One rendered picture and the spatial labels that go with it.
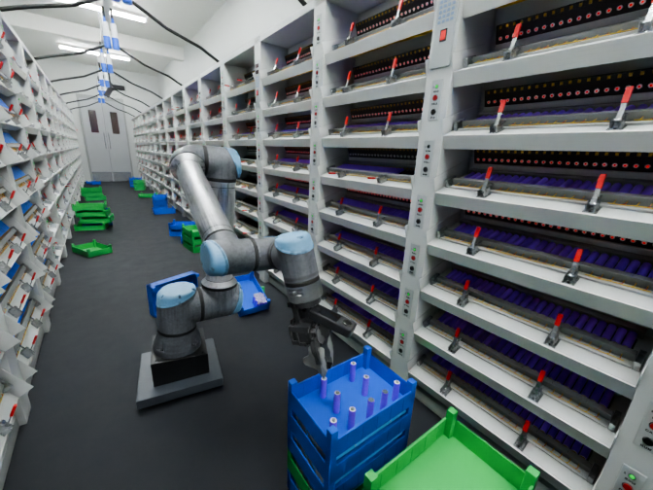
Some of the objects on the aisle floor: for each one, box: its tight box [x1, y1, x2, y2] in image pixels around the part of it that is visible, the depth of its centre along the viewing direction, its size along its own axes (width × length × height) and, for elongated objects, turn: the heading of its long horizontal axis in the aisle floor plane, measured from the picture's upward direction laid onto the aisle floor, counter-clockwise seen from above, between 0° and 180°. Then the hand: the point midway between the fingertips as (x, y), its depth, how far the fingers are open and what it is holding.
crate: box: [146, 271, 199, 318], centre depth 192 cm, size 8×30×20 cm, turn 137°
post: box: [308, 0, 359, 291], centre depth 168 cm, size 20×9×170 cm, turn 118°
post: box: [255, 35, 288, 283], centre depth 222 cm, size 20×9×170 cm, turn 118°
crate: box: [235, 271, 270, 317], centre depth 199 cm, size 30×20×8 cm
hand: (328, 368), depth 79 cm, fingers open, 3 cm apart
